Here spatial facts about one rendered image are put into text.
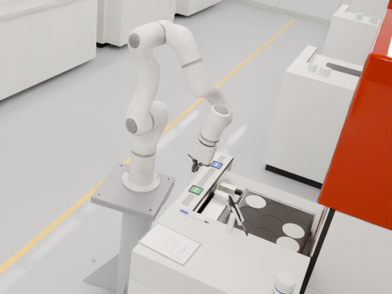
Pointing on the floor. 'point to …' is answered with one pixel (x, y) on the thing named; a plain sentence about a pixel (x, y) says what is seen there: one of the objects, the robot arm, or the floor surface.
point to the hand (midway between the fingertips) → (195, 167)
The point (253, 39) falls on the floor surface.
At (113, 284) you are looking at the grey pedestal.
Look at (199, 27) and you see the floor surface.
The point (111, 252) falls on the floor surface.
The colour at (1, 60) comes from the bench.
